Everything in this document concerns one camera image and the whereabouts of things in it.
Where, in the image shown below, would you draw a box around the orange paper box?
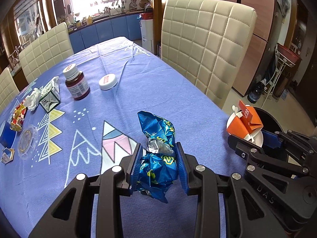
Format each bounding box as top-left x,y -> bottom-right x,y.
226,100 -> 263,147

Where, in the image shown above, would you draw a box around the clear plastic lid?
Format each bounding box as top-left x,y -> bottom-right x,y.
18,125 -> 38,160

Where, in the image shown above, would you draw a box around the torn blue white wrapper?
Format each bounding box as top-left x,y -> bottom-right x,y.
1,148 -> 14,164

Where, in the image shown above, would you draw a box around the blue snack bag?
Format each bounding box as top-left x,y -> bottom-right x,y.
134,111 -> 178,204

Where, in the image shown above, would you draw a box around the red yellow snack wrapper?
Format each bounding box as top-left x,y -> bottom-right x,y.
10,100 -> 27,132

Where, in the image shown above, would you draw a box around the green white milk carton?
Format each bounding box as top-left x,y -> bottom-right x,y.
39,76 -> 61,113

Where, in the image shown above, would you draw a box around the brown medicine bottle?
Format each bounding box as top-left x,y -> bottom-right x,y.
63,63 -> 90,101

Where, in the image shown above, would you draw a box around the blue paper cup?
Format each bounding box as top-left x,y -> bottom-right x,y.
0,121 -> 16,148

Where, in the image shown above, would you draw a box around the black trash bin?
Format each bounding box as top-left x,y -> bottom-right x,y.
252,106 -> 302,167

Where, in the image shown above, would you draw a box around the white metal plant stand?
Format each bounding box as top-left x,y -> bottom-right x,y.
261,49 -> 295,108

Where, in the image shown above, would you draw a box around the dark water jug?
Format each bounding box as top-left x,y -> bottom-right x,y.
247,79 -> 266,104

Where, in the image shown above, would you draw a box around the red basin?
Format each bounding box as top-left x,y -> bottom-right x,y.
277,43 -> 301,64

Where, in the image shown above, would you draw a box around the blue patterned tablecloth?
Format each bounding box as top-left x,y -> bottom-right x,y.
1,37 -> 244,237

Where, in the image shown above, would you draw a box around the crumpled white tissue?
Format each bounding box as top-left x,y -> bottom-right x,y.
24,88 -> 41,111

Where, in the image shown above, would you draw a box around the white red bottle cap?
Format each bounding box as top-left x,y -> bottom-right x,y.
98,74 -> 118,90

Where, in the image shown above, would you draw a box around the cream chair far left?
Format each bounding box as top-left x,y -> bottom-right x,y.
0,67 -> 19,113

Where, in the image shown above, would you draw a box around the rose gold refrigerator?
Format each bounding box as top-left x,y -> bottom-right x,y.
225,0 -> 276,96

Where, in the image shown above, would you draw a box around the white small cabinet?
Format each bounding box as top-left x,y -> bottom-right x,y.
140,19 -> 154,53

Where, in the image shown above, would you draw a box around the blue kitchen cabinets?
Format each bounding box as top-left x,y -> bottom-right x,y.
69,12 -> 141,53

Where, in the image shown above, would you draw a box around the cream chair far side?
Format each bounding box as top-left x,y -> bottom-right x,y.
19,22 -> 74,83

